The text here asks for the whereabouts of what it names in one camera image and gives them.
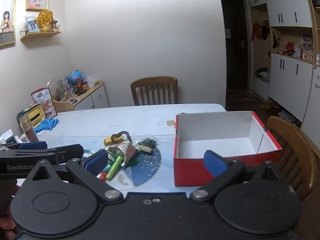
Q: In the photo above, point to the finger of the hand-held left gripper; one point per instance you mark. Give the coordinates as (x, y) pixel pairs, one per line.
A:
(32, 145)
(71, 151)

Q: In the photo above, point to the glass jar with brown contents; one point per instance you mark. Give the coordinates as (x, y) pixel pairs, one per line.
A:
(28, 130)

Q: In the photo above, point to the small wooden child chair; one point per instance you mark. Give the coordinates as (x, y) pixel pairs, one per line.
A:
(63, 105)

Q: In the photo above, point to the wooden slat-back chair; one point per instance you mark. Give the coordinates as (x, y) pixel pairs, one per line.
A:
(153, 80)

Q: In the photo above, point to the wooden curved-back chair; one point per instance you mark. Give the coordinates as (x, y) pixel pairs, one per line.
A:
(300, 142)

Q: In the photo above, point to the wooden wall shelf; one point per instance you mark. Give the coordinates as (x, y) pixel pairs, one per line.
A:
(37, 35)

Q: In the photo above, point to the blue glove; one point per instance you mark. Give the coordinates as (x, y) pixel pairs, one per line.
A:
(46, 125)

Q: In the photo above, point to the yellow tissue box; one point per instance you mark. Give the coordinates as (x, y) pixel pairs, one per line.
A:
(35, 115)

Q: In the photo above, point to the tan tape roll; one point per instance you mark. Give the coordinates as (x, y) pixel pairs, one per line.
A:
(170, 123)

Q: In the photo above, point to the person's left hand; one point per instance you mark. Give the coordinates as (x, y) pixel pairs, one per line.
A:
(5, 223)

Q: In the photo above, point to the red printed bag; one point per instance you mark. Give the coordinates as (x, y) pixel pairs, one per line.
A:
(42, 100)

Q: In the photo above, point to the small yellow carton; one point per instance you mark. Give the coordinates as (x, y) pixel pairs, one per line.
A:
(109, 141)

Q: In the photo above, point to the blue globe toy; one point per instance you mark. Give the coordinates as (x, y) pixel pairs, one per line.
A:
(76, 75)

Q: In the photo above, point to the golden ornament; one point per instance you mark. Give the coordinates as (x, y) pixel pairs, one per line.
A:
(45, 20)

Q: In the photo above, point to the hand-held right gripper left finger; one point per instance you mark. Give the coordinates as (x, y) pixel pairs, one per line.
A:
(96, 160)

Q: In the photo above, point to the white cupboard unit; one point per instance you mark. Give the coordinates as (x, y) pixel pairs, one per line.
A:
(287, 5)

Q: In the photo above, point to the white wooden sideboard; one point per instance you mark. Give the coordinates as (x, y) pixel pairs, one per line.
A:
(97, 97)

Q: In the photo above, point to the green tube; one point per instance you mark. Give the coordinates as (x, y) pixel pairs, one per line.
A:
(113, 168)

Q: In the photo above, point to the red hanging bag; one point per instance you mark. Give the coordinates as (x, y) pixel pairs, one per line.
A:
(256, 30)

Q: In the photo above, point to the orange slipper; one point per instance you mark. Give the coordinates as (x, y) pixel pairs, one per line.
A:
(262, 105)
(269, 105)

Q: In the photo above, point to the pile of shoes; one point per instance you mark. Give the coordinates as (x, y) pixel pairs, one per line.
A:
(287, 117)

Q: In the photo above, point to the dark hanging bag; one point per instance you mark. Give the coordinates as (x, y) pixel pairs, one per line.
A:
(265, 28)

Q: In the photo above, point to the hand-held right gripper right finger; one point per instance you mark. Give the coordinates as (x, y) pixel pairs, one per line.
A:
(213, 163)

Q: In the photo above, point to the red cardboard box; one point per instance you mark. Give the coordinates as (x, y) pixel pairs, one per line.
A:
(190, 170)

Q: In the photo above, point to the small photo frame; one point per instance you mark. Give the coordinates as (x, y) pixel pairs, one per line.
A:
(31, 24)

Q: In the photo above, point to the orange toy excavator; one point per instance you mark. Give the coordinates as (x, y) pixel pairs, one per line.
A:
(81, 88)

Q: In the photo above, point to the foil snack packet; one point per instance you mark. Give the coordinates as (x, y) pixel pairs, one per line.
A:
(126, 151)

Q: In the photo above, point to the dark door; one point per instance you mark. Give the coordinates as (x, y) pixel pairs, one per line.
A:
(235, 55)

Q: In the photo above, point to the framed wall poster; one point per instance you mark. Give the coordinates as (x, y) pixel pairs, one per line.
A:
(7, 17)

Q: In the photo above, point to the small framed picture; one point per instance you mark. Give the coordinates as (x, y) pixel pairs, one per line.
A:
(36, 0)

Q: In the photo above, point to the clear plastic bag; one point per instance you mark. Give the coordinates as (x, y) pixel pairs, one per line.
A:
(89, 80)

